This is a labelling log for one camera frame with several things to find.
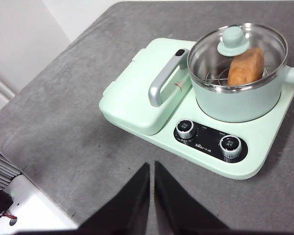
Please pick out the grey ribbed panel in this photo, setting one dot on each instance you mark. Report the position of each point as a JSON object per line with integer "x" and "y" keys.
{"x": 2, "y": 166}

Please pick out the black control panel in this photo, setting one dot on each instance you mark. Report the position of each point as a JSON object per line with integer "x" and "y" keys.
{"x": 208, "y": 137}

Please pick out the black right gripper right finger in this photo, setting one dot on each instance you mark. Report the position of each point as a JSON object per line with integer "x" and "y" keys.
{"x": 176, "y": 208}

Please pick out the glass lid with mint knob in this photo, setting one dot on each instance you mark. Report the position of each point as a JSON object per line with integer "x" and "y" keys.
{"x": 232, "y": 41}

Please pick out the silver control knob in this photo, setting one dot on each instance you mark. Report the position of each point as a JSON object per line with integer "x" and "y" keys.
{"x": 186, "y": 129}
{"x": 230, "y": 146}

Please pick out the mint green cooker base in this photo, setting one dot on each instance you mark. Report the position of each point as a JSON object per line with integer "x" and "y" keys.
{"x": 267, "y": 137}

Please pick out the mint green griddle cover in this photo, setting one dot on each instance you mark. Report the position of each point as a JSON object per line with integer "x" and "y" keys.
{"x": 132, "y": 98}

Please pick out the brown potato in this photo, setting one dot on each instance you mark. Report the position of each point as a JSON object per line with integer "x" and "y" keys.
{"x": 246, "y": 68}

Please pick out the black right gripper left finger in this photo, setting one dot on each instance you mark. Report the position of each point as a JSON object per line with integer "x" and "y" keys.
{"x": 127, "y": 208}

